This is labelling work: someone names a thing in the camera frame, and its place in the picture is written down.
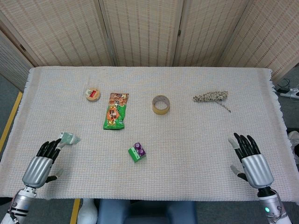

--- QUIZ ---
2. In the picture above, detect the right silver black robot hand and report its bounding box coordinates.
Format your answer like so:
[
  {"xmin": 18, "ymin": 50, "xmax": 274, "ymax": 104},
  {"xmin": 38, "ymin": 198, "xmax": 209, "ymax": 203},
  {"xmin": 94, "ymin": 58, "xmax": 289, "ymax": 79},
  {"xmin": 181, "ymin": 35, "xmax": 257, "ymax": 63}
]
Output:
[{"xmin": 228, "ymin": 132, "xmax": 274, "ymax": 189}]

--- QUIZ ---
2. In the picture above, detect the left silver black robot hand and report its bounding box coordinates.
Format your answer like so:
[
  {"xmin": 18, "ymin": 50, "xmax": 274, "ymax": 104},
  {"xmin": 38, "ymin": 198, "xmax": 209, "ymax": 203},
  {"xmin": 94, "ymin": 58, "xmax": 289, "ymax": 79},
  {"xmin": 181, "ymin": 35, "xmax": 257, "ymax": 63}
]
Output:
[{"xmin": 22, "ymin": 138, "xmax": 64, "ymax": 189}]

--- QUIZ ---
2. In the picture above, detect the green toy brick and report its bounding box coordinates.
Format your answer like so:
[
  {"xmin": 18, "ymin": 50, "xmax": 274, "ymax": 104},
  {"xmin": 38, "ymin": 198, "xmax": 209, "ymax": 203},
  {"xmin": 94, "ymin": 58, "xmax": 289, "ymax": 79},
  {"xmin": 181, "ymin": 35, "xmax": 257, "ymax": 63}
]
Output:
[{"xmin": 128, "ymin": 147, "xmax": 147, "ymax": 163}]

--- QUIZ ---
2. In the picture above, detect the purple toy brick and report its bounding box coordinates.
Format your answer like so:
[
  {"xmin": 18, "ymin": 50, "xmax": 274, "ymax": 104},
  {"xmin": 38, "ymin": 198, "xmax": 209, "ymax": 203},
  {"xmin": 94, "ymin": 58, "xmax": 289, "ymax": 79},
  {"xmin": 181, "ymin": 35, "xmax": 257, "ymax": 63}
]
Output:
[{"xmin": 133, "ymin": 142, "xmax": 147, "ymax": 157}]

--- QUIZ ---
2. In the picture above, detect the crumpled pale green paper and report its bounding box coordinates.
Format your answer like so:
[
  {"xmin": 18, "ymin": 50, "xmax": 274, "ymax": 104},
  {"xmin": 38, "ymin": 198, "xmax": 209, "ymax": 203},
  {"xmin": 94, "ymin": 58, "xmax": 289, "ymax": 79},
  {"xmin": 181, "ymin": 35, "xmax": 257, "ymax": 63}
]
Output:
[{"xmin": 58, "ymin": 132, "xmax": 81, "ymax": 147}]

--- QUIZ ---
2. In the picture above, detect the white shoe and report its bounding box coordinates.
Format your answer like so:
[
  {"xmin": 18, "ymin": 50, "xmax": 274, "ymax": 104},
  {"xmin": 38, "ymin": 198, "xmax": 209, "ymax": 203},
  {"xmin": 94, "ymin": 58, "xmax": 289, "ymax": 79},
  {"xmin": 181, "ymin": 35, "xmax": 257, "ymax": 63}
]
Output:
[{"xmin": 287, "ymin": 130, "xmax": 299, "ymax": 147}]

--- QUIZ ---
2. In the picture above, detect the white robot body shell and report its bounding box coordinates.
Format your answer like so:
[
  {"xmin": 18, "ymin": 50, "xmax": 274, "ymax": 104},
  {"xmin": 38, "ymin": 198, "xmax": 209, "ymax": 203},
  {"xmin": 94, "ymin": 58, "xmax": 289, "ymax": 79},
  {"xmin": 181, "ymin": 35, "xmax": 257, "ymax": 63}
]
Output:
[{"xmin": 77, "ymin": 198, "xmax": 99, "ymax": 224}]

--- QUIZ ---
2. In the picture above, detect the white woven tablecloth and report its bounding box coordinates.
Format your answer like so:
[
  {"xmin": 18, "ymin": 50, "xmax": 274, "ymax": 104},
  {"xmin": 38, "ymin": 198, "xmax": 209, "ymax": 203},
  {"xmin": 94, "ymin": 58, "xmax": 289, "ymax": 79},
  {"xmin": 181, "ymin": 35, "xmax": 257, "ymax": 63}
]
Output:
[{"xmin": 0, "ymin": 66, "xmax": 299, "ymax": 202}]

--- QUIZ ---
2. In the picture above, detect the white power strip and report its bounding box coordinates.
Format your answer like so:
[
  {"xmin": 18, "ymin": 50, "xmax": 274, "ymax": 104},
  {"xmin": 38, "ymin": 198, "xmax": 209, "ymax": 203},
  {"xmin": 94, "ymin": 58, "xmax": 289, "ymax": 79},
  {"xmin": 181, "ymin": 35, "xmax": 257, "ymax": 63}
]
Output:
[{"xmin": 279, "ymin": 88, "xmax": 299, "ymax": 99}]

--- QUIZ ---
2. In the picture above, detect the round wooden box red label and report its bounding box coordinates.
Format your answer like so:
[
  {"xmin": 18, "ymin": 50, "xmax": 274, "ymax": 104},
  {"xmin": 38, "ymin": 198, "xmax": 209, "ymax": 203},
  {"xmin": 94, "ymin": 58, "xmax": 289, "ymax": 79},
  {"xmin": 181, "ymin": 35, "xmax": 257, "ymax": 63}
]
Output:
[{"xmin": 85, "ymin": 87, "xmax": 101, "ymax": 102}]

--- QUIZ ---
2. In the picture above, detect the green orange snack bag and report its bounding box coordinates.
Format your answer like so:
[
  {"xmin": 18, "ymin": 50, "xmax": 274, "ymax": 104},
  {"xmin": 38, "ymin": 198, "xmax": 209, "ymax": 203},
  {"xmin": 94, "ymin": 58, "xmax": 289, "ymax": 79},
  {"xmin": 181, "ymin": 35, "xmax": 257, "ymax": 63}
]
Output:
[{"xmin": 102, "ymin": 92, "xmax": 129, "ymax": 131}]

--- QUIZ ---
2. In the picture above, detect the yellow tape roll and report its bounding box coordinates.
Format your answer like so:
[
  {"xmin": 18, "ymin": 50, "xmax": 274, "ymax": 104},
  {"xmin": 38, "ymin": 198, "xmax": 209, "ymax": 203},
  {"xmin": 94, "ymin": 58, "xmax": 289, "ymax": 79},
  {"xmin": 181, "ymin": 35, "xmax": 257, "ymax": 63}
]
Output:
[{"xmin": 152, "ymin": 94, "xmax": 171, "ymax": 115}]

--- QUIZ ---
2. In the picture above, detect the woven folding screen panel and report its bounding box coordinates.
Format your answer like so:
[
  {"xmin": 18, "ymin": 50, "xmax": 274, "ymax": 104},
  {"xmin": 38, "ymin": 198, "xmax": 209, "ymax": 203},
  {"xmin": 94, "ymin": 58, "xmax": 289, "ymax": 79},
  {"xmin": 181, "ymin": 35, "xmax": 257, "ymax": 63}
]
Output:
[
  {"xmin": 99, "ymin": 0, "xmax": 187, "ymax": 67},
  {"xmin": 174, "ymin": 0, "xmax": 249, "ymax": 68},
  {"xmin": 0, "ymin": 0, "xmax": 115, "ymax": 67},
  {"xmin": 218, "ymin": 0, "xmax": 299, "ymax": 86},
  {"xmin": 0, "ymin": 30, "xmax": 32, "ymax": 93}
]

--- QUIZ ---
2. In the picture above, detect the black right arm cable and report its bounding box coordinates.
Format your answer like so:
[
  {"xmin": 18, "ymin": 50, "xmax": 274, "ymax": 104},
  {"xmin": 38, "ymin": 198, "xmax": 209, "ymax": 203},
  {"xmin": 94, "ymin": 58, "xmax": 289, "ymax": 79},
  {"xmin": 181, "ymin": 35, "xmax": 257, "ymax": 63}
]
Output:
[{"xmin": 273, "ymin": 189, "xmax": 287, "ymax": 219}]

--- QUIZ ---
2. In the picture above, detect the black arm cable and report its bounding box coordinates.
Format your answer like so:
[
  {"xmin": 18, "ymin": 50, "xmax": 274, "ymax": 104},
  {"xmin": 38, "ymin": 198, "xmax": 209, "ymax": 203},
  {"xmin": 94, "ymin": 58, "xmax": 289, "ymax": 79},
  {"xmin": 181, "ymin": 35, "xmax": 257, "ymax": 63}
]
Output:
[
  {"xmin": 273, "ymin": 189, "xmax": 287, "ymax": 219},
  {"xmin": 6, "ymin": 209, "xmax": 19, "ymax": 224}
]

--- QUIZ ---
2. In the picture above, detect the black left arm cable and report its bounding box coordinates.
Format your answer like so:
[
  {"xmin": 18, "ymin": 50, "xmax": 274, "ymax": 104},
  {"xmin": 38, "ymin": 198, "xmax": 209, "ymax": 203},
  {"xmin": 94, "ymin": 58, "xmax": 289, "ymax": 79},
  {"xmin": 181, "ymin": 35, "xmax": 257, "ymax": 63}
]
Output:
[{"xmin": 6, "ymin": 209, "xmax": 19, "ymax": 224}]

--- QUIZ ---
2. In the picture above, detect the black power cable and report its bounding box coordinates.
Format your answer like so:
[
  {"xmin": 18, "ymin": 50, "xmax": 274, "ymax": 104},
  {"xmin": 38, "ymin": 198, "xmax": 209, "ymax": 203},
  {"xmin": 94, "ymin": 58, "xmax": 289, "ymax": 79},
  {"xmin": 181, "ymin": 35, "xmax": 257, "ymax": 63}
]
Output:
[{"xmin": 277, "ymin": 78, "xmax": 292, "ymax": 93}]

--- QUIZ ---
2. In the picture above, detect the speckled rope bundle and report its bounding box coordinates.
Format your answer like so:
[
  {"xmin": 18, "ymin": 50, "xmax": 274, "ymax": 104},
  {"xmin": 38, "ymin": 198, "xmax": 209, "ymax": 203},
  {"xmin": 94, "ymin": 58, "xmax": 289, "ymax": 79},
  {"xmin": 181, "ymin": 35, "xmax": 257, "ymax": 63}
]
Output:
[{"xmin": 192, "ymin": 91, "xmax": 232, "ymax": 113}]

